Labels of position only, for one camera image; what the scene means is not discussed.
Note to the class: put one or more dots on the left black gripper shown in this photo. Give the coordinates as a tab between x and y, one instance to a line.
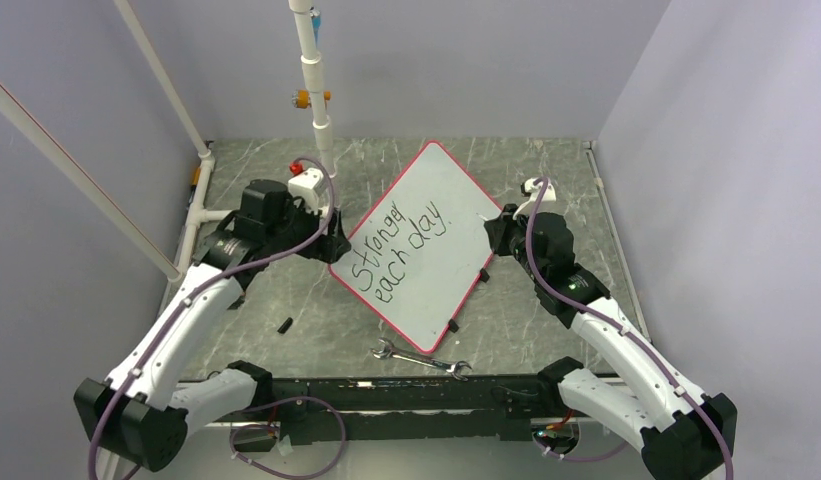
329	247

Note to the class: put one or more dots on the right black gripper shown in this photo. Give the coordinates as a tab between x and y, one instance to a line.
500	228

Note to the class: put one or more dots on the red framed whiteboard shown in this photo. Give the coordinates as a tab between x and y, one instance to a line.
416	254

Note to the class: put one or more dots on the black marker cap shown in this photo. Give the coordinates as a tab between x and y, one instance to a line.
285	326

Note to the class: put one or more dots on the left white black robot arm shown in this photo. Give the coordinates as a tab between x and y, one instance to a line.
178	344

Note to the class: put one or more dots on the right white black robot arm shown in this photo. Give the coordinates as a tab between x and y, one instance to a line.
622	344

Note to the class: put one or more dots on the orange black small block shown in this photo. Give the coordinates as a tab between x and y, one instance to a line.
237	303

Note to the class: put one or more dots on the silver double ended wrench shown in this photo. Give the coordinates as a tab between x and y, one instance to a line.
387	350

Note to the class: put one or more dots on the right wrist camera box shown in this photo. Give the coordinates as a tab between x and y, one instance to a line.
539	196

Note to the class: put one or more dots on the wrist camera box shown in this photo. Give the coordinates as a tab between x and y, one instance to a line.
310	184
539	196

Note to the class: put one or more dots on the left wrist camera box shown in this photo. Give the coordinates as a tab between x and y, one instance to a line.
310	184

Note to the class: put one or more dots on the white pvc pipe frame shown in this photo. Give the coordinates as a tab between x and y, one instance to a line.
314	98

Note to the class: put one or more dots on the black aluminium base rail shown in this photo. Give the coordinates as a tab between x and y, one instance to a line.
510	407

